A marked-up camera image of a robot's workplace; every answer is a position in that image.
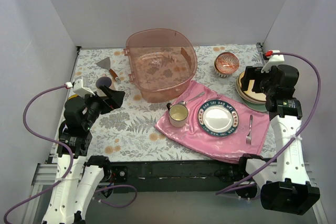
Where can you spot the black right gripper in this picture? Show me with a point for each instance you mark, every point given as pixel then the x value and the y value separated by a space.
pixel 258 77

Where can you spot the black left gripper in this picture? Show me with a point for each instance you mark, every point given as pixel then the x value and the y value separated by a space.
pixel 104 100

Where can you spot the cream and yellow floral plate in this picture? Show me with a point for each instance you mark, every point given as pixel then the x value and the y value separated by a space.
pixel 249 95

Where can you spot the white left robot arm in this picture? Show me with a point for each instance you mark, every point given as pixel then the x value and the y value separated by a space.
pixel 78 176

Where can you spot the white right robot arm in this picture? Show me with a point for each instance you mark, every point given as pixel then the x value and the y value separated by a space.
pixel 287 189

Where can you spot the pink translucent plastic bin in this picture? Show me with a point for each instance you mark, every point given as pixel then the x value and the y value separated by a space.
pixel 162 62

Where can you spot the beige cup purple interior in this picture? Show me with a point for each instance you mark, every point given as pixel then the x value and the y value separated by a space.
pixel 105 81

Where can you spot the red patterned bowl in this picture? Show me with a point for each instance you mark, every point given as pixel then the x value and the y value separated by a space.
pixel 226 58

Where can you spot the light green plate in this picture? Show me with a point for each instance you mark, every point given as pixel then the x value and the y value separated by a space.
pixel 256 107

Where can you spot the yellow enamel mug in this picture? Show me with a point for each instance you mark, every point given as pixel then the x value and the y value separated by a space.
pixel 73 96

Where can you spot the green rimmed white plate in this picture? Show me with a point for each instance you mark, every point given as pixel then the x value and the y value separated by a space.
pixel 218 118

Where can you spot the silver fork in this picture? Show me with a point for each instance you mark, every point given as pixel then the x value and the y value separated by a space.
pixel 248 137

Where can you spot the pink satin cloth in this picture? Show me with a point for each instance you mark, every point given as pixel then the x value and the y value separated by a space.
pixel 227 149

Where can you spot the cream enamel mug black rim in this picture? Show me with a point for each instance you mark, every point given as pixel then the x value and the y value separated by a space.
pixel 178 114

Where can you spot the silver spoon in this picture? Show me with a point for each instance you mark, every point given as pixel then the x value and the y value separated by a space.
pixel 197 96

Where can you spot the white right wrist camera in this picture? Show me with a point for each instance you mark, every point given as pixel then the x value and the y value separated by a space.
pixel 274 58

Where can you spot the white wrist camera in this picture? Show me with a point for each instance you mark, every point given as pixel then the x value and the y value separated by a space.
pixel 274 58
pixel 80 86

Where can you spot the metal spatula wooden handle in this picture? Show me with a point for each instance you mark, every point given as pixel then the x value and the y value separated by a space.
pixel 106 64

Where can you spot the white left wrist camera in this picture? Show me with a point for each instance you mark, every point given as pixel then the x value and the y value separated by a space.
pixel 80 86

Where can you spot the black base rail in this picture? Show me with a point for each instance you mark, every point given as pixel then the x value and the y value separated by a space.
pixel 170 176

